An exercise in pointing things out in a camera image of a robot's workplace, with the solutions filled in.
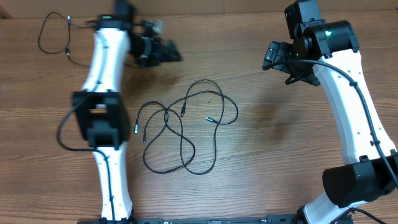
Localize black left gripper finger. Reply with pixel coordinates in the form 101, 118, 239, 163
165, 39, 180, 56
157, 52, 182, 63

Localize black cable dark plugs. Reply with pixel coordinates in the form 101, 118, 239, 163
142, 78, 225, 174

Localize black cable silver plugs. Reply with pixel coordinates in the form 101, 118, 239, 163
134, 89, 239, 175

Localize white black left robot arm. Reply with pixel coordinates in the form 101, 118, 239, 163
57, 1, 182, 223

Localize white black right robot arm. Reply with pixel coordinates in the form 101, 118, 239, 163
262, 0, 397, 223

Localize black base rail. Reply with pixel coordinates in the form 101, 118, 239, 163
77, 215, 305, 224

